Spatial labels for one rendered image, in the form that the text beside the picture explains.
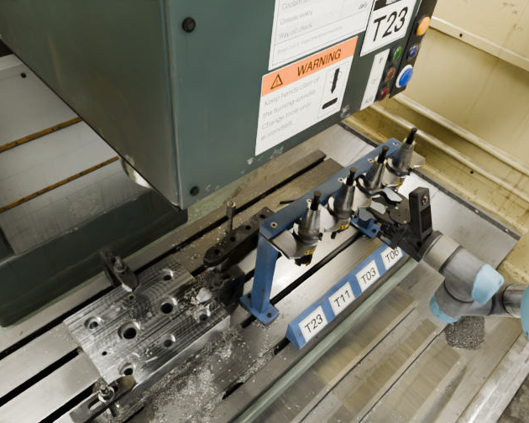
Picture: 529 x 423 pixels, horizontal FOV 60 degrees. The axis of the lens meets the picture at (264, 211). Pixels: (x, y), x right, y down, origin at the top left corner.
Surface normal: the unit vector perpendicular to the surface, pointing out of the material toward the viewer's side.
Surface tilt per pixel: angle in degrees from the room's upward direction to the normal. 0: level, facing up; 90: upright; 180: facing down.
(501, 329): 17
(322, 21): 90
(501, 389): 0
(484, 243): 24
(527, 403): 0
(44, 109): 90
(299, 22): 90
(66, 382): 0
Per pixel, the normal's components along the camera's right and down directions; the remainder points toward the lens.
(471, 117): -0.73, 0.46
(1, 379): 0.09, -0.68
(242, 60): 0.68, 0.57
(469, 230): -0.21, -0.43
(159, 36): -0.41, 0.64
